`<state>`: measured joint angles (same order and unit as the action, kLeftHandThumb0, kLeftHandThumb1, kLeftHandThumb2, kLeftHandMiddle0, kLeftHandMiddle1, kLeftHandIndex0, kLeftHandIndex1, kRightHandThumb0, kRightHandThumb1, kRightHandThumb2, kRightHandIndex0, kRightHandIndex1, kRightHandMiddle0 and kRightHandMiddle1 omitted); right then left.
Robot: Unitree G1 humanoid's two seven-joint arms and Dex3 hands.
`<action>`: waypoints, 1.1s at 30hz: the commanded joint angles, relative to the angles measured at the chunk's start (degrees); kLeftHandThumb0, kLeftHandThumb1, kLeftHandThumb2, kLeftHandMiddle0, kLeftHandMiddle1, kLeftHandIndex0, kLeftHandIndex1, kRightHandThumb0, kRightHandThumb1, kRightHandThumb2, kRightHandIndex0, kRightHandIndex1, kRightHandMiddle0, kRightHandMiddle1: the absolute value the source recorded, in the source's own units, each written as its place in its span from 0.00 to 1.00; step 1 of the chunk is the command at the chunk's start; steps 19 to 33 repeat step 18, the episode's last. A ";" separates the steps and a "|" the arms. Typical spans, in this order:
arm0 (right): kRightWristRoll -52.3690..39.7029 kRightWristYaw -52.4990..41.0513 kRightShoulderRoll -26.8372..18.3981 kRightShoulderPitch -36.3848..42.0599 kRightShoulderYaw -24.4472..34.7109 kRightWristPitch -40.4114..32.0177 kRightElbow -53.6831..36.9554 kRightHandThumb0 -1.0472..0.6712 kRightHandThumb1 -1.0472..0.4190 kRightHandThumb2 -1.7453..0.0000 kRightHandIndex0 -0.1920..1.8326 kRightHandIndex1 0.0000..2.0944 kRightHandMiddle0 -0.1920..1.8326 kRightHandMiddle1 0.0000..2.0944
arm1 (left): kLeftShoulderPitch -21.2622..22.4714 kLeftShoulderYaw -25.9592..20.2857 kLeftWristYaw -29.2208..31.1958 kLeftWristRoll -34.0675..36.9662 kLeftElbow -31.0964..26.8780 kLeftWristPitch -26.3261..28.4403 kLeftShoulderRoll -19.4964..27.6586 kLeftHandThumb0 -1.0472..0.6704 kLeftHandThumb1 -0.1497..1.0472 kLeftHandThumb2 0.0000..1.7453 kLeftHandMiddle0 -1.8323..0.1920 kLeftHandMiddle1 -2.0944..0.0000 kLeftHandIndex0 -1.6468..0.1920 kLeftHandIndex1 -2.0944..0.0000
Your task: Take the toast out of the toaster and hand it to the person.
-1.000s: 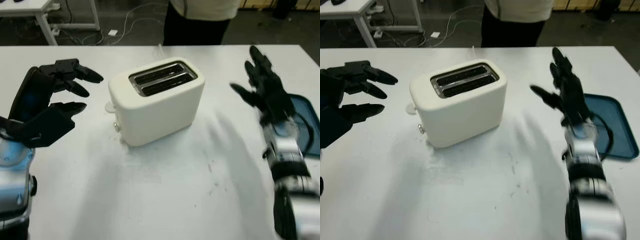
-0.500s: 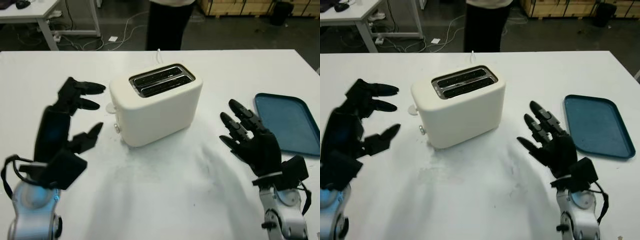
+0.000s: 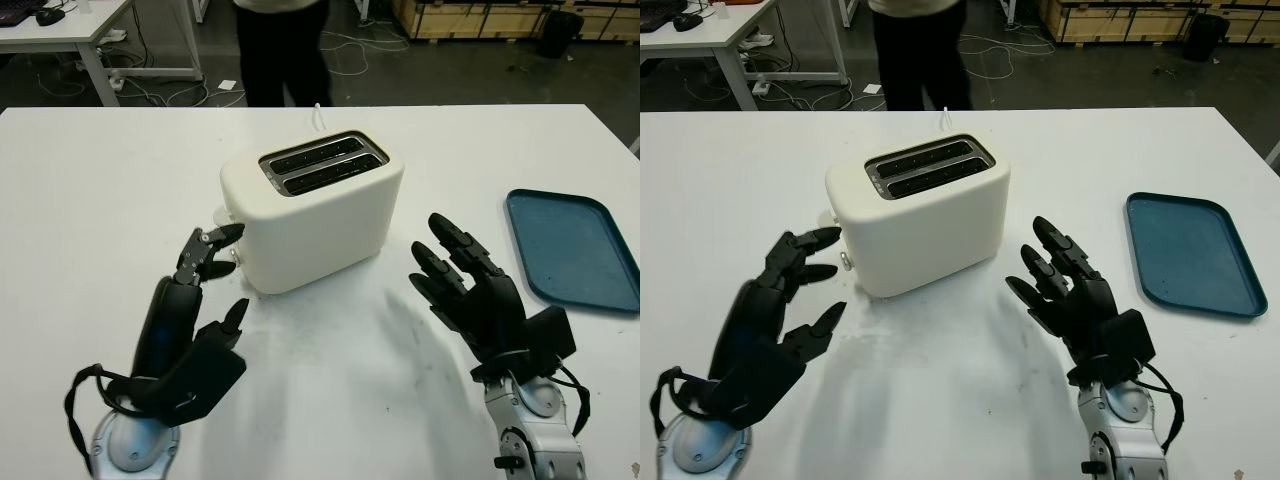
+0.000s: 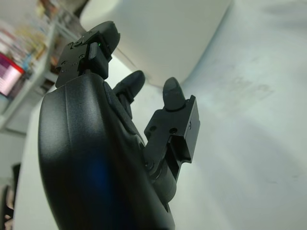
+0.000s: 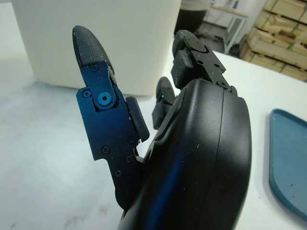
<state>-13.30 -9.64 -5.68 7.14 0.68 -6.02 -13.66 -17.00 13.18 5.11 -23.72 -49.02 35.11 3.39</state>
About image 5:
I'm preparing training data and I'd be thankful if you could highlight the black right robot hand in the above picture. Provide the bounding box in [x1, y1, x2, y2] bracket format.
[72, 25, 252, 230]

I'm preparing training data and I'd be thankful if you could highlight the grey metal cart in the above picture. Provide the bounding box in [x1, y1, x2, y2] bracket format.
[203, 0, 250, 55]

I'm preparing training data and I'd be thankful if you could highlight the person in dark trousers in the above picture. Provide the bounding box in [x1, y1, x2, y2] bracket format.
[176, 0, 209, 36]

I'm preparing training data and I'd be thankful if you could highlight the cream two-slot toaster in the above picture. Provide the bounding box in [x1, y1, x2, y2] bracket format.
[11, 0, 182, 98]

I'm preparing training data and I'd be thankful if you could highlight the blue plastic tray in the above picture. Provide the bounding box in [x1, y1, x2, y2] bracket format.
[268, 108, 307, 227]

